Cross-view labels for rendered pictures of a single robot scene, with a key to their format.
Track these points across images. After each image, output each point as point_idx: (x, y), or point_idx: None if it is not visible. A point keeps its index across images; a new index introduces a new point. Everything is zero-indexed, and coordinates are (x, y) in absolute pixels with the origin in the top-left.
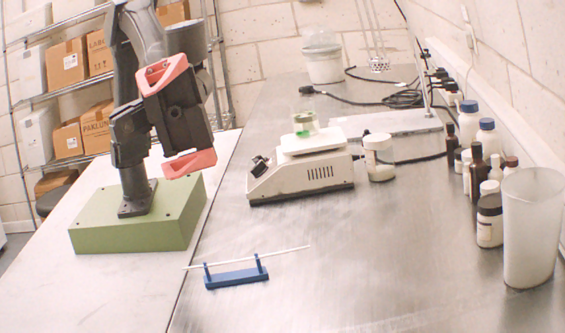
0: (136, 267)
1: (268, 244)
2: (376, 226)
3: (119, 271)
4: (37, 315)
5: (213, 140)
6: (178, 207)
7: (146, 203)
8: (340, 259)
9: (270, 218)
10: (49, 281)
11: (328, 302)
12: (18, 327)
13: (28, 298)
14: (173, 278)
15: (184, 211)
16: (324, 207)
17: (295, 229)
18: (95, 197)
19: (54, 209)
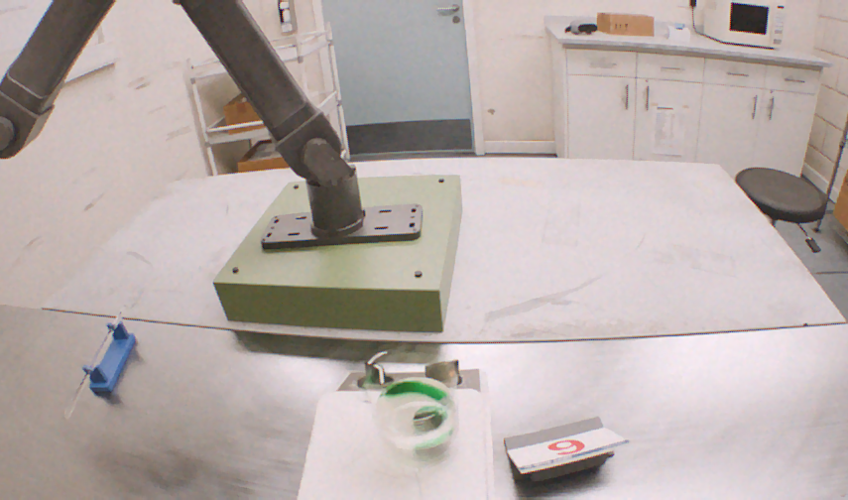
0: (213, 277)
1: (178, 404)
2: None
3: (215, 263)
4: (166, 220)
5: None
6: (258, 277)
7: (284, 238)
8: (62, 465)
9: (270, 417)
10: (233, 209)
11: (1, 429)
12: (155, 213)
13: (206, 203)
14: (162, 312)
15: (253, 289)
16: (256, 497)
17: (197, 440)
18: (406, 180)
19: (494, 159)
